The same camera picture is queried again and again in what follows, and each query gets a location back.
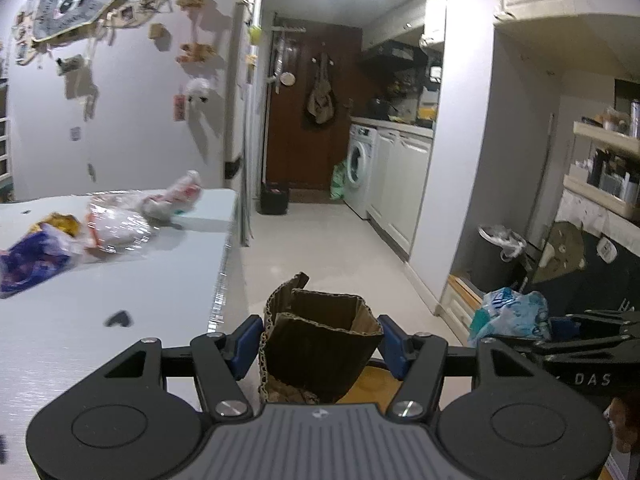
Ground person's right hand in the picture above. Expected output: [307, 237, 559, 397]
[607, 394, 640, 457]

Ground white kitchen cabinets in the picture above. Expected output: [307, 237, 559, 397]
[362, 0, 449, 51]
[367, 126, 435, 262]

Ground cream storage shelf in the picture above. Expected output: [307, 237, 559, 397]
[562, 120, 640, 221]

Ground white plush toy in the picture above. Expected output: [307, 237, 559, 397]
[184, 78, 211, 104]

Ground dark printed cloth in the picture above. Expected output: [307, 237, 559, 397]
[524, 219, 640, 322]

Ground brown wooden door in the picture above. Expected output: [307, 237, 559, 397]
[264, 11, 364, 191]

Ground black range hood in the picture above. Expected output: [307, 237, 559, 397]
[359, 39, 444, 69]

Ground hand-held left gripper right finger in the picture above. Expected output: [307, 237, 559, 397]
[377, 315, 538, 420]

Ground white plastic bag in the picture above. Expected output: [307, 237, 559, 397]
[142, 169, 204, 224]

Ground black floor crate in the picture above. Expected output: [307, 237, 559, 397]
[259, 181, 290, 216]

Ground tall refrigerator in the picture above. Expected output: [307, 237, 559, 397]
[223, 0, 266, 247]

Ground beige hanging bag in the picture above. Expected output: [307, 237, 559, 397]
[305, 52, 337, 125]

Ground green bag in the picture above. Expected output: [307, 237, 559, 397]
[329, 159, 350, 201]

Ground clear plastic bag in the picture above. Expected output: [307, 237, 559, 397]
[84, 192, 154, 254]

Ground teal plastic bag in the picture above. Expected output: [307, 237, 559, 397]
[468, 287, 552, 347]

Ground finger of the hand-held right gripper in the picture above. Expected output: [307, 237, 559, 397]
[549, 310, 640, 337]
[531, 332, 640, 362]

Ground low wooden top cabinet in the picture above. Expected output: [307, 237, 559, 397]
[447, 273, 486, 334]

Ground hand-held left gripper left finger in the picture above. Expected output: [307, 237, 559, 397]
[102, 316, 263, 421]

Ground white drawer cabinet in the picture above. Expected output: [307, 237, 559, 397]
[0, 79, 11, 184]

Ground grey trash can with liner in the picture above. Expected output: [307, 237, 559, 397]
[472, 223, 529, 294]

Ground yellow bin with brown rim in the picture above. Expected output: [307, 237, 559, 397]
[337, 364, 403, 407]

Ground white washing machine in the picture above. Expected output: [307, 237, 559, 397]
[343, 122, 380, 220]

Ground white upper kitchen cabinets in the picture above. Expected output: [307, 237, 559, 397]
[362, 0, 449, 51]

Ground white lower kitchen cabinets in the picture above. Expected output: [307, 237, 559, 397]
[367, 126, 435, 262]

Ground brown corrugated cardboard piece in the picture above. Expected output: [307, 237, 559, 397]
[257, 272, 385, 407]

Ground purple snack bag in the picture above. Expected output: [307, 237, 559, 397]
[0, 222, 72, 299]

